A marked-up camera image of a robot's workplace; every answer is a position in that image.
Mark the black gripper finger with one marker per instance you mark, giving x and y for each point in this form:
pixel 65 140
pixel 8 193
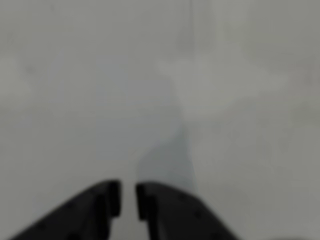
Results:
pixel 82 215
pixel 180 217

